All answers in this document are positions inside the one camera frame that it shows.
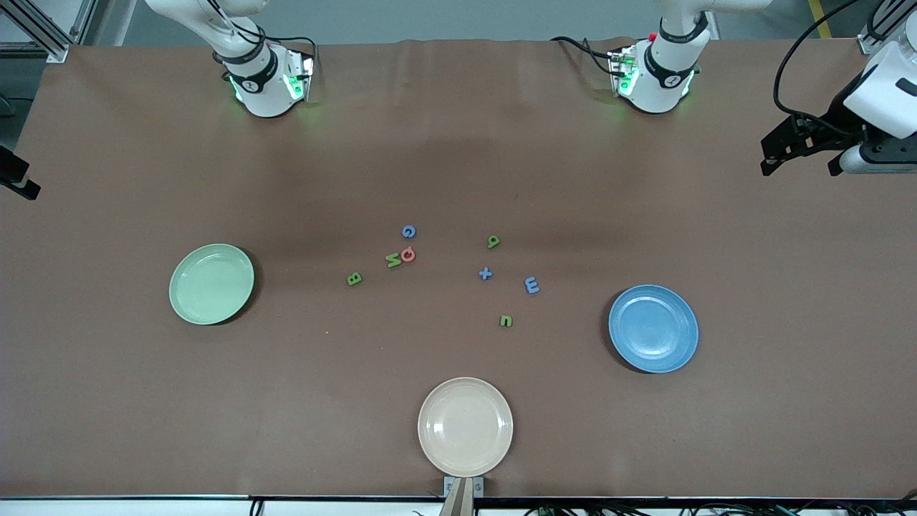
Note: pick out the aluminium frame post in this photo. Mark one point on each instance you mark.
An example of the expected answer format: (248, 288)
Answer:
(870, 43)
(43, 39)

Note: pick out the green foam letter M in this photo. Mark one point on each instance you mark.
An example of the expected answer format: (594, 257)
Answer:
(393, 261)

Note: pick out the blue foam letter G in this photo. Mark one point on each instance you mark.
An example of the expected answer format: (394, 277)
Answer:
(408, 231)

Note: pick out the green foam letter q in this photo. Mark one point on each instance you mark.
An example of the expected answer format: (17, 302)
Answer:
(493, 241)

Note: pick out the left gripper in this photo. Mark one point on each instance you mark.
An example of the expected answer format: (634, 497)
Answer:
(839, 113)

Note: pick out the table cover mat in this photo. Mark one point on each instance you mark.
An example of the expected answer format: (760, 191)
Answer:
(458, 143)

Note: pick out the blue foam letter x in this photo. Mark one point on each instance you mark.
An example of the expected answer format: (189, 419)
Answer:
(486, 273)

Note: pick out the blue foam letter m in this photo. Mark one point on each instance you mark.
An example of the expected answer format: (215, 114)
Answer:
(531, 285)

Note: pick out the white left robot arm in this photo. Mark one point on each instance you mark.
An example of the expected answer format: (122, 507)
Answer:
(663, 79)

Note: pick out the blue plate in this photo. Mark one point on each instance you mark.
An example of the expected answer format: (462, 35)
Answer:
(653, 330)

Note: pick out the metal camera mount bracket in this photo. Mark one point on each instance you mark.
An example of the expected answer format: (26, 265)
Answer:
(458, 498)

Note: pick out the beige plate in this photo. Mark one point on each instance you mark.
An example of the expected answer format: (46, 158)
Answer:
(466, 427)

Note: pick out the red foam letter Q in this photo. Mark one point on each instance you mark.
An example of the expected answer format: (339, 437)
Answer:
(409, 254)

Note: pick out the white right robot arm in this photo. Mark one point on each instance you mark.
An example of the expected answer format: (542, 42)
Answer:
(261, 86)

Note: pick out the green foam letter B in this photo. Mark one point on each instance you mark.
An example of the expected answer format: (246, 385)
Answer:
(354, 279)

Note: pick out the green plate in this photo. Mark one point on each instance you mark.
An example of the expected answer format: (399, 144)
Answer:
(211, 284)

